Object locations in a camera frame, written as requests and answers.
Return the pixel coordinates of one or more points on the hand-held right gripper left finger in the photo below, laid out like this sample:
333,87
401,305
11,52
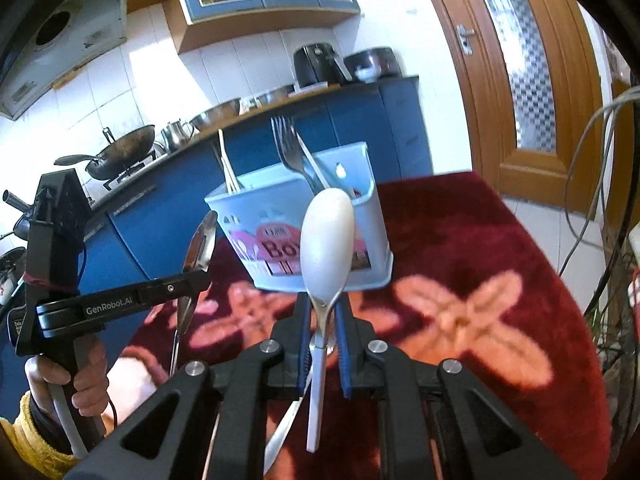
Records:
301,360

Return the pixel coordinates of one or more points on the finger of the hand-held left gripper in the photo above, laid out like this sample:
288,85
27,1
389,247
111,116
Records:
150,292

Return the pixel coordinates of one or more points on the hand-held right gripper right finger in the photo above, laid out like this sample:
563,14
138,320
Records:
343,355

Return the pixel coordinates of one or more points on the metal fork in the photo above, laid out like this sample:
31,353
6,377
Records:
283,145
281,430

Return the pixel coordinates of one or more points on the light blue plastic utensil holder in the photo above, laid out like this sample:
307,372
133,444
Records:
372,220

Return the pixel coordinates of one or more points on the wooden chopstick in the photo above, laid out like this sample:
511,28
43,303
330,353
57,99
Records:
228,160
222,168

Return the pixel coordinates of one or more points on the person's left hand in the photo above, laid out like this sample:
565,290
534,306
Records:
92,380

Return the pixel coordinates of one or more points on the black pan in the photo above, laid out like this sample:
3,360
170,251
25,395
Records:
12,260

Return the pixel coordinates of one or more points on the black ladle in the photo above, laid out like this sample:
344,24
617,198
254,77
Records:
75,159

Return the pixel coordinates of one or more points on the gas stove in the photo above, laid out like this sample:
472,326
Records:
135,172

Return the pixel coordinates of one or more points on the wok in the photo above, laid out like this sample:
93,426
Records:
122,147

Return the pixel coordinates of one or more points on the metal kettle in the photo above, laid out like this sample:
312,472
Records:
177,135

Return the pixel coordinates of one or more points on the red floral blanket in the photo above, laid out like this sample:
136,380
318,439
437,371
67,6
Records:
475,240

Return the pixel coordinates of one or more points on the metal colander bowl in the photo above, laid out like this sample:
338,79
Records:
215,115

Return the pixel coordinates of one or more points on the grey range hood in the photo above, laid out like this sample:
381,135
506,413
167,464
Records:
75,50

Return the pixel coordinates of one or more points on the small jar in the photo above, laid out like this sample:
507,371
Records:
247,105

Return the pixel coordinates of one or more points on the blue base cabinets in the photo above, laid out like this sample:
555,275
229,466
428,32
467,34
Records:
350,120

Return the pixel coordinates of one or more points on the green plant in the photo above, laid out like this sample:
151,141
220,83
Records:
596,321

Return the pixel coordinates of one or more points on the white tray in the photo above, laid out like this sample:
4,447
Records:
315,88

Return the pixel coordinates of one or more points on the black air fryer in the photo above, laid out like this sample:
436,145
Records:
312,65

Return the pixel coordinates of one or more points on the small white bowl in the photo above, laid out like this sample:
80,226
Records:
366,75

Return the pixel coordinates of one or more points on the wooden door with glass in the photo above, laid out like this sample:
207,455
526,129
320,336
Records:
480,110

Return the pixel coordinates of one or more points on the dark rice cooker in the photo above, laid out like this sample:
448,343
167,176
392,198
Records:
381,61

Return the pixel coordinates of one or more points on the wooden shelf unit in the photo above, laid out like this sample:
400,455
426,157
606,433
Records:
620,95

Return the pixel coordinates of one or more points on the blue wall cabinet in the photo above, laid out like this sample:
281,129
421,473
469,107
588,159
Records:
300,7

